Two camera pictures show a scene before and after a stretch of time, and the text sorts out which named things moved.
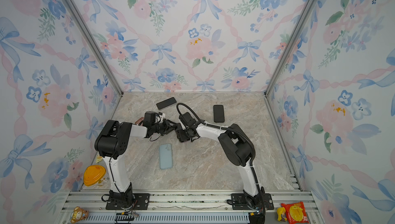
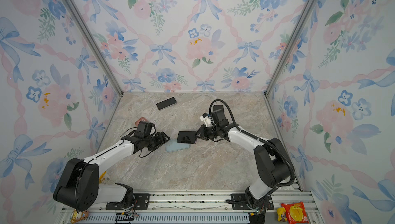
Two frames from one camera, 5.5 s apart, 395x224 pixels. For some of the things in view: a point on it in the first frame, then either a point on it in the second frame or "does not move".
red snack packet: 295,212 does not move
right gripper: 180,135 -> 202,131
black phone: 166,103 does not move
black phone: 218,113 does not move
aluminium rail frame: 183,206 does not move
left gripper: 167,126 -> 162,137
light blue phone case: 165,156 -> 173,145
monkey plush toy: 78,215 does not move
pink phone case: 140,119 does not move
